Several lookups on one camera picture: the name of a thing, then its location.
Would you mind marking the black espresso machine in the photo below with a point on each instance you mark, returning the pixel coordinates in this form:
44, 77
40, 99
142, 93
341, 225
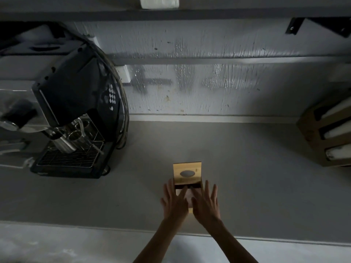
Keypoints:
76, 87

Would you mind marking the wooden napkin box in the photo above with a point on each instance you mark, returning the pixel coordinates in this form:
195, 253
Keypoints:
178, 168

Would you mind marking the stainless steel milk pitcher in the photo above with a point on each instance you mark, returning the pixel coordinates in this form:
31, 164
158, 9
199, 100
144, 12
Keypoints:
65, 143

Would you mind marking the coffee grinder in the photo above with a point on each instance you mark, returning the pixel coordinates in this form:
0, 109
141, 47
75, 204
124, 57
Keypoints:
16, 112

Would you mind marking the person's right hand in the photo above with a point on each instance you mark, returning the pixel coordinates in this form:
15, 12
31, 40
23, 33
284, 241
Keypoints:
207, 209

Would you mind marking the white wall socket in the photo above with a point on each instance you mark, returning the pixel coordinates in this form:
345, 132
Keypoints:
123, 73

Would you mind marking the person's right forearm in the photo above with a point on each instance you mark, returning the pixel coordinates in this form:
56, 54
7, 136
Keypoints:
233, 243

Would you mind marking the stack of white paper cups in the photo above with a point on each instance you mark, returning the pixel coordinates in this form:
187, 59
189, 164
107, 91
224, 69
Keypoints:
340, 131
340, 153
340, 110

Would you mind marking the person's left hand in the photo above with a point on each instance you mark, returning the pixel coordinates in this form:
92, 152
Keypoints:
175, 208

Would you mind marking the grey wall shelf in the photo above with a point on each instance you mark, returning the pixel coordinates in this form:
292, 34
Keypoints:
219, 14

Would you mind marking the white cardboard box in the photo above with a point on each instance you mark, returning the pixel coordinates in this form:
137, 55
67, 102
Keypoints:
159, 2

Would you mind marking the wooden cup holder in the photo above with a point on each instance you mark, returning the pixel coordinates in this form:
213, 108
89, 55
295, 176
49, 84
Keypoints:
307, 128

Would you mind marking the person's left forearm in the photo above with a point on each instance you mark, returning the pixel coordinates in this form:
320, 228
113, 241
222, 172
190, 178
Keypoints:
156, 243

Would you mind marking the black shelf bracket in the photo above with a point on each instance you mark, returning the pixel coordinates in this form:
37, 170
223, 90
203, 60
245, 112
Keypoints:
337, 27

